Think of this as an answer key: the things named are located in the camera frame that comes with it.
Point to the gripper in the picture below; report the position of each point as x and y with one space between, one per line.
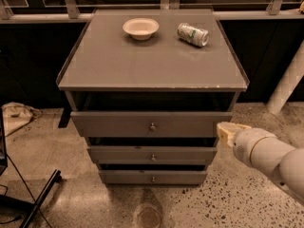
244 145

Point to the grey top drawer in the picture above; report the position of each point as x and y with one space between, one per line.
131 124

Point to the grey drawer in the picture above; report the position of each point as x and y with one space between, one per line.
131 124
152 155
153 177

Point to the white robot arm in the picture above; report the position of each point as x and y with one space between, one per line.
257 148

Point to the grey drawer cabinet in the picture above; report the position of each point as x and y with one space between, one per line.
110 71

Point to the grey middle drawer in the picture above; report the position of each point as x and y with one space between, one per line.
152 155

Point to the grey bottom drawer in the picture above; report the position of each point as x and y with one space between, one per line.
153 177

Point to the crushed green white can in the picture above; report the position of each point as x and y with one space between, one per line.
196 36

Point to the white paper bowl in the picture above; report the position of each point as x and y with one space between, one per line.
140 28

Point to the beige cloth bag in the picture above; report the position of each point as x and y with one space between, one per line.
16 115

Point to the black stand leg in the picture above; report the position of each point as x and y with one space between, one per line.
30 209

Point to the metal glass railing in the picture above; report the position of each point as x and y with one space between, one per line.
53 11

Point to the white diagonal post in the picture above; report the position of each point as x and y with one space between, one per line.
287 84

